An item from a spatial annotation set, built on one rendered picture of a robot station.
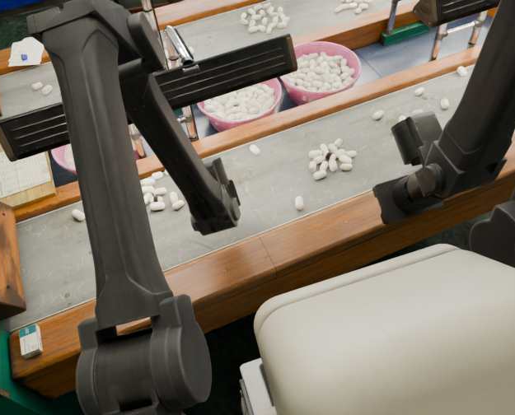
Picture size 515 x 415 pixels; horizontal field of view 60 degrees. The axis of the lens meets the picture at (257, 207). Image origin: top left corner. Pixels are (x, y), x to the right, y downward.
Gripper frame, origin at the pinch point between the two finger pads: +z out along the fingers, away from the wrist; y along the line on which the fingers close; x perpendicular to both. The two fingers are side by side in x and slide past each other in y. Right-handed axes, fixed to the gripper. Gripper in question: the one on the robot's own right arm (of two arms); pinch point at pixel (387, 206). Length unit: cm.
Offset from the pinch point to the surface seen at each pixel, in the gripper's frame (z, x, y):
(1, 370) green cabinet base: 19, 7, 78
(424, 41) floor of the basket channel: 66, -59, -64
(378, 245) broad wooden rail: 33.7, 6.6, -8.9
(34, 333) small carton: 23, 2, 72
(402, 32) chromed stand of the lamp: 64, -63, -56
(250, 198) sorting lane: 36.5, -15.1, 18.7
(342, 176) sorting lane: 35.7, -13.7, -6.6
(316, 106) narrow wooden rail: 45, -38, -10
